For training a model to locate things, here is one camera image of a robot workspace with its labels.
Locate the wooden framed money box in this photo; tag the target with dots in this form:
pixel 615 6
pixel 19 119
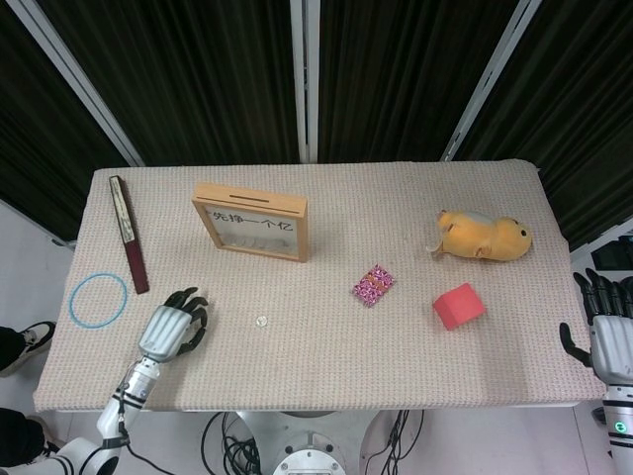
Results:
pixel 252 227

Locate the black equipment case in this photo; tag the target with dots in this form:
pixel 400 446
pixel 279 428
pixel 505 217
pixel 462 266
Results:
pixel 613 257

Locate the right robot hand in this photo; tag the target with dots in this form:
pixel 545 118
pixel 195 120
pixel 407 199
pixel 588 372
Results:
pixel 613 346

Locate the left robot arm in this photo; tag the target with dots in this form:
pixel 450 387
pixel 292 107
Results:
pixel 133 386

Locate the person in black trousers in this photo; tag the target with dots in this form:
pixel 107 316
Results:
pixel 15 430

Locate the yellow plush toy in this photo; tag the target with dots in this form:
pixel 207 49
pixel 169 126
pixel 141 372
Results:
pixel 487 237

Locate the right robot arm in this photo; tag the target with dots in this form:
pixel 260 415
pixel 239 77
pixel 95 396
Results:
pixel 620 430

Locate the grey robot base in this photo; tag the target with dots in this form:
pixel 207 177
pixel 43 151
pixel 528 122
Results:
pixel 306 445

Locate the white frame post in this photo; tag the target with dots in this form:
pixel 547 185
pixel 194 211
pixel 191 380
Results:
pixel 493 74
pixel 304 74
pixel 79 74

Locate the beige woven tablecloth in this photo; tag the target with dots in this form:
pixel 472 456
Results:
pixel 316 356

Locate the dark red folded fan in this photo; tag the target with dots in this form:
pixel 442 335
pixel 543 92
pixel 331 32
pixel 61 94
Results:
pixel 129 232

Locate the pink patterned card deck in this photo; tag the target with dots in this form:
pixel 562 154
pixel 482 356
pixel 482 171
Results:
pixel 374 286

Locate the pink foam cube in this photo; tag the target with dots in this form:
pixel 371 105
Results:
pixel 459 307

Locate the black pleated curtain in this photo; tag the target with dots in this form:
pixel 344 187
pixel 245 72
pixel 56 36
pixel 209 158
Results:
pixel 207 74

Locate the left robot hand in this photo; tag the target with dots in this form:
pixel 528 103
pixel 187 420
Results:
pixel 165 331

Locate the white and black sneaker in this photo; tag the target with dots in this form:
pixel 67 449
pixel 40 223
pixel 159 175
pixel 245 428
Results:
pixel 34 336

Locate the silver coin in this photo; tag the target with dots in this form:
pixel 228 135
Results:
pixel 260 321

